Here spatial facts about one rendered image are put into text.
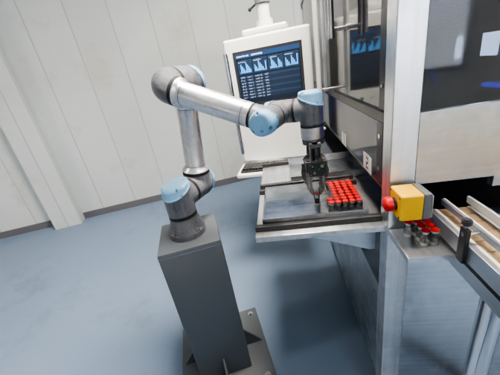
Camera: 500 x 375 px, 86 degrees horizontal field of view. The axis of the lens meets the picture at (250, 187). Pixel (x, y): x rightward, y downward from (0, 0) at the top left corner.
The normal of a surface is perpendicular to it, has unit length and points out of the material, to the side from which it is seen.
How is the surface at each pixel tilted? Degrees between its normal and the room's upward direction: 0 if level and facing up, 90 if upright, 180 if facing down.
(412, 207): 90
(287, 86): 90
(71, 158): 90
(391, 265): 90
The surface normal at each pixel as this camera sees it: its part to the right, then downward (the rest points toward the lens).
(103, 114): 0.22, 0.36
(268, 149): -0.18, 0.42
